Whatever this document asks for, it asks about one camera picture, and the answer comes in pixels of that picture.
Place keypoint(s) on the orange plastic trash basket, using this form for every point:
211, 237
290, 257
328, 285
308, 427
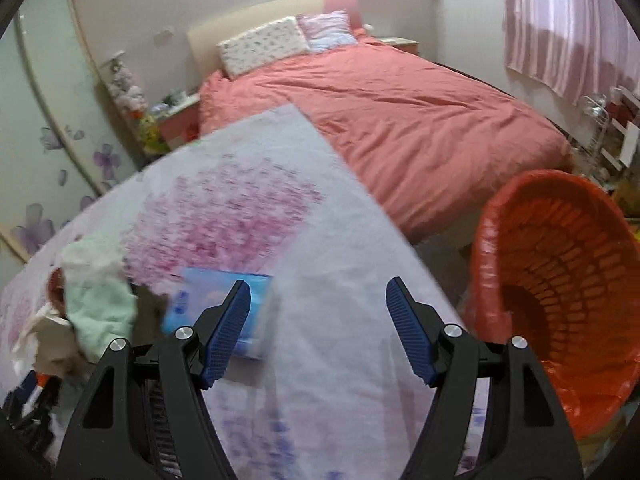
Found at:
554, 261

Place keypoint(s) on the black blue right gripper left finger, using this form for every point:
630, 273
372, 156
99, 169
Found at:
142, 414

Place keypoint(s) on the pink striped pillow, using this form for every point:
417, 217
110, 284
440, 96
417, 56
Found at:
327, 31

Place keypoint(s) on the far side nightstand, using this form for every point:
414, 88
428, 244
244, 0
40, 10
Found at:
402, 44

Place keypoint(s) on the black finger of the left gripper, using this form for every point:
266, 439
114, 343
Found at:
27, 417

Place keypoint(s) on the blue tissue packet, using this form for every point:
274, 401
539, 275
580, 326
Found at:
204, 288

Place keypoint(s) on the floral sliding wardrobe door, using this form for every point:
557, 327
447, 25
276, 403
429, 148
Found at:
63, 143

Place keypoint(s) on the red brown plaid cloth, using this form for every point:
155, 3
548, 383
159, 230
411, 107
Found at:
55, 291

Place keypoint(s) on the stuffed toy column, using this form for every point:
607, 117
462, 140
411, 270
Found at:
128, 97

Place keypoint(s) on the light green towel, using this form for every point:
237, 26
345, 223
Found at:
99, 301

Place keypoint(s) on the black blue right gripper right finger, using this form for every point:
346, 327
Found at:
526, 433

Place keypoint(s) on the white floral pillow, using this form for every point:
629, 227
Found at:
261, 46

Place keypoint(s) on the white paper tissue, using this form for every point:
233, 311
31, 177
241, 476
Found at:
47, 344

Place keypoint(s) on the pink white nightstand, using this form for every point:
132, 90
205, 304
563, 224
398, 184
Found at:
180, 123

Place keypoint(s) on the white wire shelf rack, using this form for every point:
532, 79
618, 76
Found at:
611, 152

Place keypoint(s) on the yellow green plush toy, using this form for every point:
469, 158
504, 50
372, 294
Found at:
152, 141

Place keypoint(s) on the pink striped curtain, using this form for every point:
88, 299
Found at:
574, 47

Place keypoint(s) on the floral pink tree tablecloth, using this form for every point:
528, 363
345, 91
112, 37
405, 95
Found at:
332, 396

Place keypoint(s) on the salmon pink bed duvet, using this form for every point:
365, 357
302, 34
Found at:
430, 144

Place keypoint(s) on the cream pink headboard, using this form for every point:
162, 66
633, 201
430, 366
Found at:
204, 37

